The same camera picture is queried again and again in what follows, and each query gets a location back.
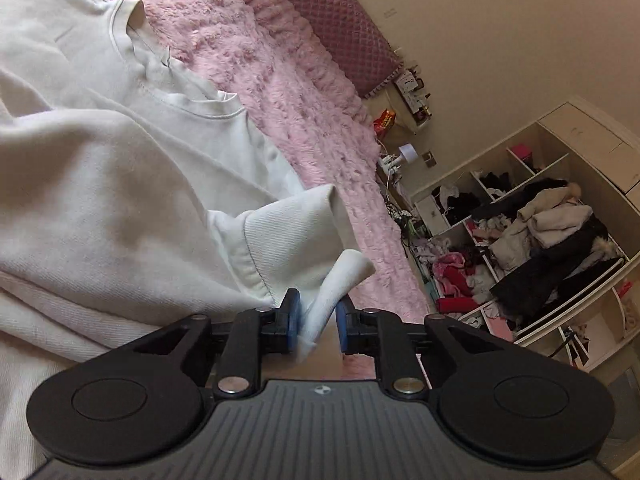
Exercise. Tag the white printed sweatshirt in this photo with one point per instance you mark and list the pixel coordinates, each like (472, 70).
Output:
(100, 185)

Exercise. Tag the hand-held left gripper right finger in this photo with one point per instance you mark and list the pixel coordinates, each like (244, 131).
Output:
(342, 326)

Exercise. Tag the wooden nightstand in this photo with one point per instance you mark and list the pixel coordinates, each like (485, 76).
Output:
(397, 192)

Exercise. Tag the pink fluffy blanket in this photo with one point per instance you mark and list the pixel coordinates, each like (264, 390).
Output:
(300, 110)

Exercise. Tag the wall shelf organizer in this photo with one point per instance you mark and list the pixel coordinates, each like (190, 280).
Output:
(410, 87)

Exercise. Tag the white table lamp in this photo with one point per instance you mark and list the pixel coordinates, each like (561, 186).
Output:
(407, 152)

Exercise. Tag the red snack bag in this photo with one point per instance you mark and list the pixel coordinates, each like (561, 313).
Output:
(385, 121)

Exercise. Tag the white open wardrobe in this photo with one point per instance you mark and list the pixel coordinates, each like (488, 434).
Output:
(575, 130)

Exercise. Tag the pile of pink red clothes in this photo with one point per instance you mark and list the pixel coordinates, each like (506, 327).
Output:
(455, 280)

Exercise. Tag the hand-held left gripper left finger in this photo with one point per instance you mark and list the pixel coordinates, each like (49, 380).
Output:
(294, 321)

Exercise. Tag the pink quilted headboard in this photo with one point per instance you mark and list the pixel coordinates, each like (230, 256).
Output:
(340, 25)

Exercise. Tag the beige coat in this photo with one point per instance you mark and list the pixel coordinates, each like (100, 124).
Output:
(555, 222)

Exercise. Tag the brass wall socket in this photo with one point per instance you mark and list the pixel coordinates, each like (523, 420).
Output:
(429, 158)

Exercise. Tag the black coat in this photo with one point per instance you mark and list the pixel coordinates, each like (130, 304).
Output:
(545, 280)

